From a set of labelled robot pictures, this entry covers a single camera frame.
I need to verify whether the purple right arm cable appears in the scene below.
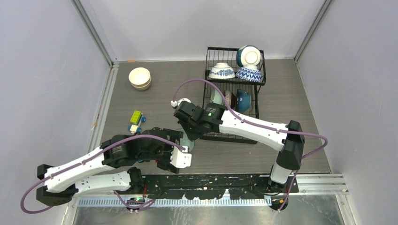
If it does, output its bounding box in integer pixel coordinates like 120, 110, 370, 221
172, 78, 329, 212

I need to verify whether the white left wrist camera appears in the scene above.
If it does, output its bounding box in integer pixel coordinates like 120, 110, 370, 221
170, 147, 192, 169

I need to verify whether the white blue floral bowl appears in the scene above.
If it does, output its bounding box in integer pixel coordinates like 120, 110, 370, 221
208, 62, 235, 79

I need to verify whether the light green bowl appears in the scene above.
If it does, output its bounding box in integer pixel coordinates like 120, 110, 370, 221
210, 89, 224, 105

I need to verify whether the black wire dish rack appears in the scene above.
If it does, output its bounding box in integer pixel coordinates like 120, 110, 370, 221
200, 47, 266, 144

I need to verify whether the teal bowl white base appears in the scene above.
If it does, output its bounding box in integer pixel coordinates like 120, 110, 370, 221
236, 45, 261, 67

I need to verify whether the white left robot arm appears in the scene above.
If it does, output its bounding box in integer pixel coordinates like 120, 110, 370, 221
36, 127, 195, 207

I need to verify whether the toy truck with green block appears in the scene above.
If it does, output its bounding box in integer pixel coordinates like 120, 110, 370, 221
128, 111, 146, 134

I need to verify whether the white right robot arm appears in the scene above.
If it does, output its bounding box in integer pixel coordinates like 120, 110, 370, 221
170, 99, 305, 192

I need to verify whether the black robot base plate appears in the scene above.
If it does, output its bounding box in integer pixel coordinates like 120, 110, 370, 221
114, 173, 299, 201

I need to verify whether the beige bowl with flower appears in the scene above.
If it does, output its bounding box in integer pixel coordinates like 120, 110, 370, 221
128, 67, 151, 87

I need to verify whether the pale green striped bowl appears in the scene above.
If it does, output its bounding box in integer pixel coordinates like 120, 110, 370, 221
179, 130, 195, 153

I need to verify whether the blue white zigzag bowl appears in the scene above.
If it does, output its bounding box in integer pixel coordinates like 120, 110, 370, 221
236, 64, 262, 83

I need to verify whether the dark blue glazed bowl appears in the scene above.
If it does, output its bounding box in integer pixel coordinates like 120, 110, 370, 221
236, 89, 252, 113

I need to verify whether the black patterned rim bowl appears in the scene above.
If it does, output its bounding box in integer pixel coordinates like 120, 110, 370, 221
223, 90, 237, 109

